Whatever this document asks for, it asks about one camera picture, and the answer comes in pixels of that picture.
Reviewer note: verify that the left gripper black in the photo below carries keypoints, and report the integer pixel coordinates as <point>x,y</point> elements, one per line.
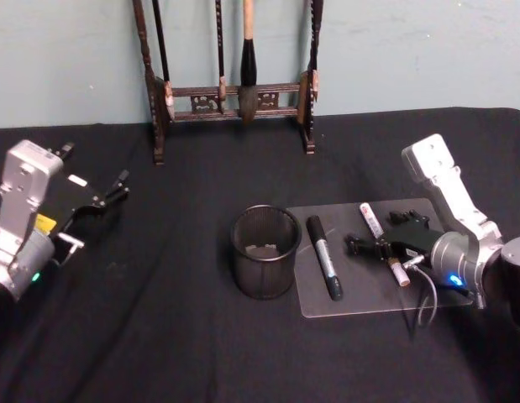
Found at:
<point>68,197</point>

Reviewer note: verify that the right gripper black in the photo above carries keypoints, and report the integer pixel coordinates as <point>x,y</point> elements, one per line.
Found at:
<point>413,241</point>

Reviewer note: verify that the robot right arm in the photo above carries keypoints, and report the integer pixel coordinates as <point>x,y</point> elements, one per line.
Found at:
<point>457,197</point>

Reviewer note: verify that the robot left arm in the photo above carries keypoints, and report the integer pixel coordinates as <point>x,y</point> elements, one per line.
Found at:
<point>22,184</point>

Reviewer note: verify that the white marker pen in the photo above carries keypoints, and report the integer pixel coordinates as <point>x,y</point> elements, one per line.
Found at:
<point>371,220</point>

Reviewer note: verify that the clear plastic board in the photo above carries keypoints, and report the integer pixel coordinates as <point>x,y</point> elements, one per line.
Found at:
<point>369,294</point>

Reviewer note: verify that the black marker pen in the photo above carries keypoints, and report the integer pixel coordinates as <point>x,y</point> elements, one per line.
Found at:
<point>324,256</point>

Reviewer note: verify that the dark wooden brush rack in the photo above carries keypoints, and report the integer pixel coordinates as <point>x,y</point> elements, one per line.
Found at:
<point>159,126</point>

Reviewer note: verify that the black mesh pen cup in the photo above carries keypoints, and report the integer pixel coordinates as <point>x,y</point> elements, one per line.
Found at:
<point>264,277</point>

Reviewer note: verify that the thin dark calligraphy brush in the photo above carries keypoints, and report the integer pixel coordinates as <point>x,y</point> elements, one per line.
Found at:
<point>161,46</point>
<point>220,50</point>
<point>313,46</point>

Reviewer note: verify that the black table cloth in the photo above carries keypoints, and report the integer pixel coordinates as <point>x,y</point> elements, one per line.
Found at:
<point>167,344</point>

